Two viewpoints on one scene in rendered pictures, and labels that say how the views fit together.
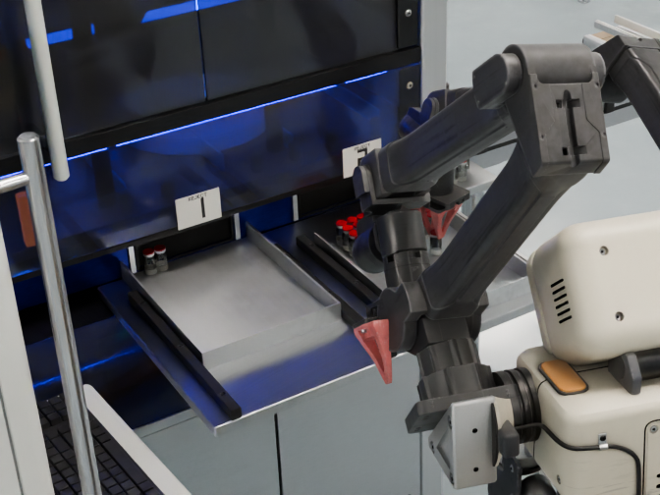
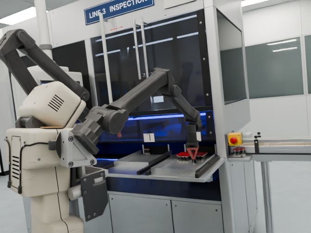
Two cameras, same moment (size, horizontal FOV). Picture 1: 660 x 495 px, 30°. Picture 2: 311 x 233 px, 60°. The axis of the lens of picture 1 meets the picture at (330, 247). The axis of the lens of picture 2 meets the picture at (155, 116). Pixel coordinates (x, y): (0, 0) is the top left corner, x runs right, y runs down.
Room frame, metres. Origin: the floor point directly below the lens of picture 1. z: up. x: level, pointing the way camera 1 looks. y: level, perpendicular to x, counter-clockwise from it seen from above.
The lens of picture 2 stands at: (0.97, -1.40, 1.29)
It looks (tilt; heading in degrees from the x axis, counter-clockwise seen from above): 4 degrees down; 58
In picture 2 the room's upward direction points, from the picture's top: 6 degrees counter-clockwise
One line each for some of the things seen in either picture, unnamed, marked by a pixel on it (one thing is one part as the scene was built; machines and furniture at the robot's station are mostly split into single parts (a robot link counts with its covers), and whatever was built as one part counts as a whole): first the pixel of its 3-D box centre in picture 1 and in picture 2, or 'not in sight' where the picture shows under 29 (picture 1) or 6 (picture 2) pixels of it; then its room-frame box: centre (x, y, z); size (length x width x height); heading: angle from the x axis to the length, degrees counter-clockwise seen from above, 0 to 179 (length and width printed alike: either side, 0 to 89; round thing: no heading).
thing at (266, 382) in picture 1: (331, 291); (162, 165); (1.85, 0.00, 0.87); 0.70 x 0.48 x 0.02; 120
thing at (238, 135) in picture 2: not in sight; (235, 138); (2.22, -0.27, 1.00); 0.08 x 0.07 x 0.07; 30
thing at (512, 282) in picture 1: (423, 259); (184, 163); (1.89, -0.17, 0.90); 0.34 x 0.26 x 0.04; 29
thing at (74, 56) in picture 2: not in sight; (67, 81); (1.55, 0.87, 1.51); 0.49 x 0.01 x 0.59; 120
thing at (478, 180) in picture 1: (454, 177); (240, 157); (2.26, -0.26, 0.87); 0.14 x 0.13 x 0.02; 30
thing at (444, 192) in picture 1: (437, 179); (191, 138); (1.94, -0.20, 1.04); 0.10 x 0.07 x 0.07; 44
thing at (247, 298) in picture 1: (227, 290); (144, 157); (1.82, 0.18, 0.90); 0.34 x 0.26 x 0.04; 30
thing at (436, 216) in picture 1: (435, 213); (193, 150); (1.94, -0.19, 0.96); 0.07 x 0.07 x 0.09; 44
